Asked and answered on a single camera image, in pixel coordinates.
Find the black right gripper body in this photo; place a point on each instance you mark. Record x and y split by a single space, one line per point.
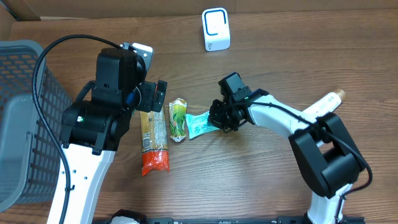
226 117

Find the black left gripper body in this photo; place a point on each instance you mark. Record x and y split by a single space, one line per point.
147 96

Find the green tea packet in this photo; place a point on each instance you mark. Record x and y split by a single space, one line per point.
177 112

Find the teal snack packet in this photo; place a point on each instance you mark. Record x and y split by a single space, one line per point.
199 124

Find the orange noodle packet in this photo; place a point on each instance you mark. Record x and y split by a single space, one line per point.
155 150

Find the white conditioner tube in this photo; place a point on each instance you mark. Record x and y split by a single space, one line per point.
327 104

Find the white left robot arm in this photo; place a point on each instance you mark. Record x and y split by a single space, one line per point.
92 130

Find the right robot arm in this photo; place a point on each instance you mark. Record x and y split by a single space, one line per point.
327 157

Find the white barcode scanner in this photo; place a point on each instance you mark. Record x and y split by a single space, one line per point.
216 29

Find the grey plastic basket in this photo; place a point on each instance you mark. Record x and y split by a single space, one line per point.
29 160

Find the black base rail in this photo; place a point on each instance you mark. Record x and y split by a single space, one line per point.
127 216

